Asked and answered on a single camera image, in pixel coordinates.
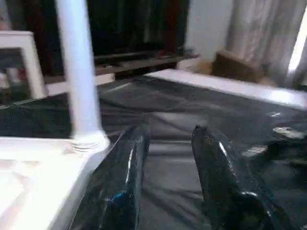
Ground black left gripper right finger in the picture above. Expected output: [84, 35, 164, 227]
[191, 126, 294, 230]

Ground white glass door cabinet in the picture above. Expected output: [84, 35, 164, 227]
[0, 31, 47, 102]

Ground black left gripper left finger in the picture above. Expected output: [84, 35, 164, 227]
[69, 126, 151, 230]

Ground white plastic table leg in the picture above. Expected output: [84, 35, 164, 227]
[54, 0, 110, 152]

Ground dark low shelf unit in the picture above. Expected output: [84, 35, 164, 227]
[43, 47, 200, 86]

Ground brown cardboard box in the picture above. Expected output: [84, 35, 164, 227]
[211, 50, 265, 85]

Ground black work mat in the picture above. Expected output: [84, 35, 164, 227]
[0, 74, 307, 230]

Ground white flat panel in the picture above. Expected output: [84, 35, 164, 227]
[145, 69, 307, 109]

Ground white plastic table top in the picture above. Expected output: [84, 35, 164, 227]
[0, 136, 112, 230]

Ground grey window curtain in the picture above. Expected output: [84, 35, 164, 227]
[224, 0, 307, 88]

